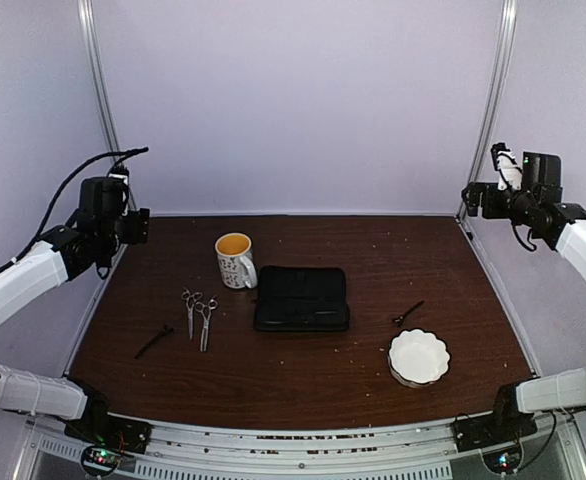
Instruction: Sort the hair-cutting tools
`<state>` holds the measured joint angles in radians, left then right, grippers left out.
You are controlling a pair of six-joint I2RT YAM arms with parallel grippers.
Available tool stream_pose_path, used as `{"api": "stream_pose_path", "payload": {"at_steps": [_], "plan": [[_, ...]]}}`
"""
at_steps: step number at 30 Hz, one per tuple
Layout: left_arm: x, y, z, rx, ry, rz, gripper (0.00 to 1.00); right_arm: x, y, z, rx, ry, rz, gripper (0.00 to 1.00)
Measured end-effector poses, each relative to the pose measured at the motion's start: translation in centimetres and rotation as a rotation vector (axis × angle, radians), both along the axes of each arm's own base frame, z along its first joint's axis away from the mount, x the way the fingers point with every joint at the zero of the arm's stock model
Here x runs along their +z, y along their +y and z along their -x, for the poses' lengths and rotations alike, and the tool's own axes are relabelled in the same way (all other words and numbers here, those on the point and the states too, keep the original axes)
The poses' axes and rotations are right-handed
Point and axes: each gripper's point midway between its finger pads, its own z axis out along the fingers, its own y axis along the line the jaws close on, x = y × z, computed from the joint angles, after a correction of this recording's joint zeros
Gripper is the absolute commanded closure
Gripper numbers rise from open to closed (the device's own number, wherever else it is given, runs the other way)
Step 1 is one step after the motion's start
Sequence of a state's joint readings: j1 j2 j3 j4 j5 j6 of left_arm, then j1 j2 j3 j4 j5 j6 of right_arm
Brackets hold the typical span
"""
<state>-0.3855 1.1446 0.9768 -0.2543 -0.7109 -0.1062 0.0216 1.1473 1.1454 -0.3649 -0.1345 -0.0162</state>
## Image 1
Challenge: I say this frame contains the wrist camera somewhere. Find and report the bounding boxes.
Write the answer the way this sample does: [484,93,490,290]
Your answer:
[108,164,129,185]
[490,142,522,191]

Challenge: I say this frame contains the silver thinning hair scissors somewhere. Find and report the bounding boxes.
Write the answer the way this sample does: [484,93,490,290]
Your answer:
[194,296,218,352]

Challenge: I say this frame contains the left circuit board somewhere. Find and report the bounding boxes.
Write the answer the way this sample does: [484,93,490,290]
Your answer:
[80,445,122,476]

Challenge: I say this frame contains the white floral ceramic mug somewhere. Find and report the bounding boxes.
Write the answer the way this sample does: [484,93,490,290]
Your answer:
[215,232,258,290]

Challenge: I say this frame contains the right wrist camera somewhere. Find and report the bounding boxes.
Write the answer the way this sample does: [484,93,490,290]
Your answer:
[490,142,522,191]

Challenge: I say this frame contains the white scalloped ceramic bowl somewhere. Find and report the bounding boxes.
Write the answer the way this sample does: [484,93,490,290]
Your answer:
[387,329,451,389]

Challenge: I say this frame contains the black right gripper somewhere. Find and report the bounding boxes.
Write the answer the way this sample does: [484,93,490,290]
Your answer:
[462,181,537,225]

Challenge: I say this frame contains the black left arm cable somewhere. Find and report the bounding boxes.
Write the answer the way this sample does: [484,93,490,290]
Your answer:
[11,146,150,264]

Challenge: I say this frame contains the right circuit board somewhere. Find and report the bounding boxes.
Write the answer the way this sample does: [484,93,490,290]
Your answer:
[483,449,523,475]

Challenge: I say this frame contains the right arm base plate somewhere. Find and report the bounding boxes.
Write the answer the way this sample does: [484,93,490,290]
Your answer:
[451,413,538,452]

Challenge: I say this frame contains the black zippered tool case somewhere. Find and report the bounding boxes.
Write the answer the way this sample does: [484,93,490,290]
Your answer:
[253,265,350,333]

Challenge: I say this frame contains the aluminium frame post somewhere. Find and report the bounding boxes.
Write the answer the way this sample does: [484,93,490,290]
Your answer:
[76,0,138,211]
[455,0,518,221]

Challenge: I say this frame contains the black hair clip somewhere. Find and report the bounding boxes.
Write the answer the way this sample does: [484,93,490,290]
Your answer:
[391,300,425,326]
[134,324,174,360]

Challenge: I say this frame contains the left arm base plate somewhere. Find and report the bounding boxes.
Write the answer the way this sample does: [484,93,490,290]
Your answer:
[62,414,152,454]

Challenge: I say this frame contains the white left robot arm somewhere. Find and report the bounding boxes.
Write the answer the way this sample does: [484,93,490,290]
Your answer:
[0,167,150,444]

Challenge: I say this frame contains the circuit board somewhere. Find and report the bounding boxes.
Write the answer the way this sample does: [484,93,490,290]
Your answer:
[80,445,122,476]
[483,449,523,475]

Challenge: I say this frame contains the left aluminium frame post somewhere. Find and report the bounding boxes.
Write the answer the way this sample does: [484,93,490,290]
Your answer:
[76,0,138,211]

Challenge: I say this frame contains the right aluminium frame post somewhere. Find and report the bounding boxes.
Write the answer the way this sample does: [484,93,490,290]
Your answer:
[455,0,518,221]

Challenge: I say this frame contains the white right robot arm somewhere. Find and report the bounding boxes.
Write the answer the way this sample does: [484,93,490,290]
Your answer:
[461,142,586,442]

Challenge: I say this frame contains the silver straight hair scissors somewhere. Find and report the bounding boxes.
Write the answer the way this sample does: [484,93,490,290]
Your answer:
[181,287,203,340]

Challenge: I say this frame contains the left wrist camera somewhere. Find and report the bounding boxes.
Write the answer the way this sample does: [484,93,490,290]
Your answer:
[108,164,129,185]

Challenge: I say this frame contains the front aluminium rail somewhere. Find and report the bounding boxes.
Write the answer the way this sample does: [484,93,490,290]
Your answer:
[12,384,586,480]

